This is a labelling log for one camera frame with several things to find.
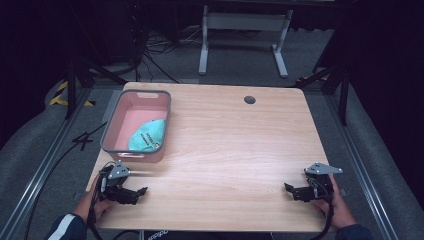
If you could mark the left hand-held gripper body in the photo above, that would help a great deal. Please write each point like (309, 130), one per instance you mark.
(115, 180)

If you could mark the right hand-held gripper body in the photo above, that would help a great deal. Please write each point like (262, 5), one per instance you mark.
(320, 185)

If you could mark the pink basket with grey rim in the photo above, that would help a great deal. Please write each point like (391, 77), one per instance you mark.
(133, 113)

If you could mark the person's right hand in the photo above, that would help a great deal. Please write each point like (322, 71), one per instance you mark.
(340, 211)

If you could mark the person's left hand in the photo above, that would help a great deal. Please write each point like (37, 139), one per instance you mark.
(88, 208)

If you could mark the person's dark printed clothing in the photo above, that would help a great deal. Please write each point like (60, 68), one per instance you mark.
(156, 236)

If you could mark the black tape cross mark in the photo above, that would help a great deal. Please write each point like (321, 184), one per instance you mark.
(82, 140)

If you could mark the black metal stand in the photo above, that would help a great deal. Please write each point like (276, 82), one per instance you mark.
(343, 93)
(70, 90)

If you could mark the dark table grommet hole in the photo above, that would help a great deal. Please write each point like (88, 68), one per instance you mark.
(249, 99)

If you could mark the yellow black hazard tape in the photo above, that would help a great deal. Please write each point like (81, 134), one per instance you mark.
(56, 98)

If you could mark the aluminium floor rail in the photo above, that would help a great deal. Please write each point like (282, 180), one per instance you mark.
(363, 166)
(40, 176)

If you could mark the white metal desk frame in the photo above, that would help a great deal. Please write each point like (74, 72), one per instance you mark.
(245, 21)

